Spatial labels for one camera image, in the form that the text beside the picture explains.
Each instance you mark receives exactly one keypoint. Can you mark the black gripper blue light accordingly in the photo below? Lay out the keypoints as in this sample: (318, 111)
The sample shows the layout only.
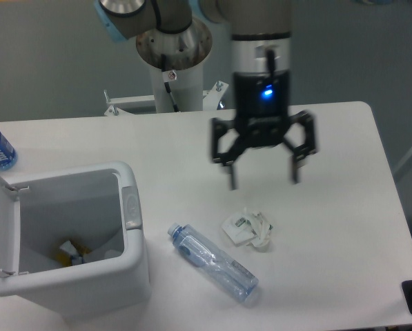
(261, 120)

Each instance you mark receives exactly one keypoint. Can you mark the white push-button trash can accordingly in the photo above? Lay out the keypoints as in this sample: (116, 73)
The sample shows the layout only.
(97, 206)

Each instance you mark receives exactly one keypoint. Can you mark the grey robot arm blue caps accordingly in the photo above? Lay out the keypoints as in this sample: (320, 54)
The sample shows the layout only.
(173, 38)

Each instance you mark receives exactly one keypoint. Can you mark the trash inside the can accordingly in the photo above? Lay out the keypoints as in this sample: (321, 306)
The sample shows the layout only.
(71, 253)

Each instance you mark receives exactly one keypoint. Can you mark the crumpled white paper wrapper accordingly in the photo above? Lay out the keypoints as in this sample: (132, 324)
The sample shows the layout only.
(248, 227)

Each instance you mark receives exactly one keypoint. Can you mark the empty clear plastic bottle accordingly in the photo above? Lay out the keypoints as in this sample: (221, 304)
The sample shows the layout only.
(229, 274)

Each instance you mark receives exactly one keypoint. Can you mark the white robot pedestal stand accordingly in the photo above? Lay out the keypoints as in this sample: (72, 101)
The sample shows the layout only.
(173, 91)

